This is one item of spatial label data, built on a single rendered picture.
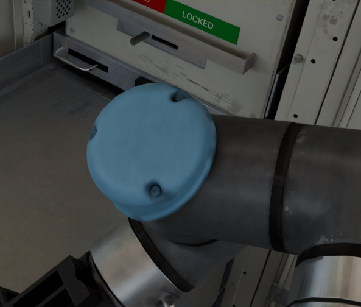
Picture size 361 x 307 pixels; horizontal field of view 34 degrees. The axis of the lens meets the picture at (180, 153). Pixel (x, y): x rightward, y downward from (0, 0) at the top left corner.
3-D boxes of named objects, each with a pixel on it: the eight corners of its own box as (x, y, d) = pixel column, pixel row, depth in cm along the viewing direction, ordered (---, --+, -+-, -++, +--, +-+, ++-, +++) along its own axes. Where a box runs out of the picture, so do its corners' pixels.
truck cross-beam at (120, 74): (262, 159, 115) (269, 135, 111) (53, 55, 133) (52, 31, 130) (273, 147, 118) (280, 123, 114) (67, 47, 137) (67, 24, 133)
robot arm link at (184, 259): (227, 107, 43) (251, 148, 51) (110, 199, 44) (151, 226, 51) (293, 185, 40) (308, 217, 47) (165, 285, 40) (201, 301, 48)
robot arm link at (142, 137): (283, 81, 30) (309, 155, 40) (95, 67, 34) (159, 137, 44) (253, 229, 28) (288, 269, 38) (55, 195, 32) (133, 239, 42)
